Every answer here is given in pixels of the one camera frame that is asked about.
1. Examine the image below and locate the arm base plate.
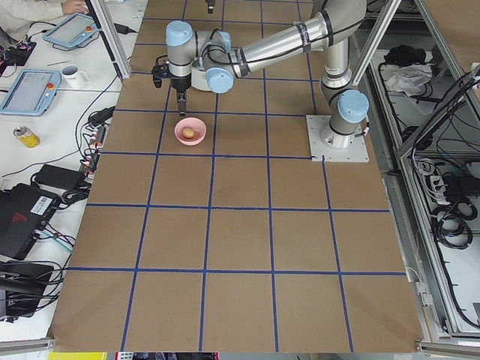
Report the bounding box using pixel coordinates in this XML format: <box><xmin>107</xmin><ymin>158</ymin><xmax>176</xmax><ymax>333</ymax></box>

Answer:
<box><xmin>306</xmin><ymin>115</ymin><xmax>370</xmax><ymax>163</ymax></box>

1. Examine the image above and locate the aluminium frame post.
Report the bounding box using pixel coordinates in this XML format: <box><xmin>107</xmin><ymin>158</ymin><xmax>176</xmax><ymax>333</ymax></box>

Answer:
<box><xmin>85</xmin><ymin>0</ymin><xmax>131</xmax><ymax>82</ymax></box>

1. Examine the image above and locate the beige egg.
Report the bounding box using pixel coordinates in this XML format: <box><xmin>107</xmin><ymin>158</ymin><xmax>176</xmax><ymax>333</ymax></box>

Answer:
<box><xmin>182</xmin><ymin>127</ymin><xmax>195</xmax><ymax>139</ymax></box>

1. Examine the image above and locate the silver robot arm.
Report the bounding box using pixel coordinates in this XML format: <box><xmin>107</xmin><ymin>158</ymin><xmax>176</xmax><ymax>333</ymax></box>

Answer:
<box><xmin>151</xmin><ymin>1</ymin><xmax>369</xmax><ymax>149</ymax></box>

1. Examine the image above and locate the teach pendant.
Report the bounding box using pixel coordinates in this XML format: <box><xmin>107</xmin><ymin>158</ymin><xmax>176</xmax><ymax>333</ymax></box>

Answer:
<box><xmin>43</xmin><ymin>13</ymin><xmax>99</xmax><ymax>50</ymax></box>
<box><xmin>1</xmin><ymin>69</ymin><xmax>62</xmax><ymax>116</ymax></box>

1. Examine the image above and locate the black laptop computer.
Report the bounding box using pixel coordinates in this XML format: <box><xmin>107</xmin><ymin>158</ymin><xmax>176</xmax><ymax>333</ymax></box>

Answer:
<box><xmin>1</xmin><ymin>183</ymin><xmax>61</xmax><ymax>260</ymax></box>

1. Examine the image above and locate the white mug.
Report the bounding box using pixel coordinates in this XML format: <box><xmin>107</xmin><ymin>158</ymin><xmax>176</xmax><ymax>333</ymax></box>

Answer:
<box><xmin>61</xmin><ymin>64</ymin><xmax>90</xmax><ymax>90</ymax></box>

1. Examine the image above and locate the lower teach pendant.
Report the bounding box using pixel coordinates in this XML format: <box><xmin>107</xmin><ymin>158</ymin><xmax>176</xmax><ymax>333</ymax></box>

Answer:
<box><xmin>1</xmin><ymin>69</ymin><xmax>62</xmax><ymax>116</ymax></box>

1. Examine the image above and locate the upper teach pendant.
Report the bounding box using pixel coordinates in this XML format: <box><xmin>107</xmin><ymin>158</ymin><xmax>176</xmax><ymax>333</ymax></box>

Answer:
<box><xmin>43</xmin><ymin>13</ymin><xmax>99</xmax><ymax>50</ymax></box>

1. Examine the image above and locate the black power adapter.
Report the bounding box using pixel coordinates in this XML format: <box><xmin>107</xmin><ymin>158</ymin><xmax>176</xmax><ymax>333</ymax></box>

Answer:
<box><xmin>31</xmin><ymin>164</ymin><xmax>86</xmax><ymax>191</ymax></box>

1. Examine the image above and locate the yellow drink can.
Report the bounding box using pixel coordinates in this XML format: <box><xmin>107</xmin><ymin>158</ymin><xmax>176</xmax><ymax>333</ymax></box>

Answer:
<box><xmin>13</xmin><ymin>126</ymin><xmax>41</xmax><ymax>149</ymax></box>

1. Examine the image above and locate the pink bowl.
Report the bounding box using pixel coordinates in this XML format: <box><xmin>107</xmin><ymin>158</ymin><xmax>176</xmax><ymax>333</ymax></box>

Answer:
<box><xmin>174</xmin><ymin>117</ymin><xmax>207</xmax><ymax>146</ymax></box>

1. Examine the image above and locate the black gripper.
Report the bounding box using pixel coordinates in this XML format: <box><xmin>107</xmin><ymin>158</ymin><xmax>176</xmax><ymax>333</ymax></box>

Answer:
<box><xmin>170</xmin><ymin>74</ymin><xmax>191</xmax><ymax>116</ymax></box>

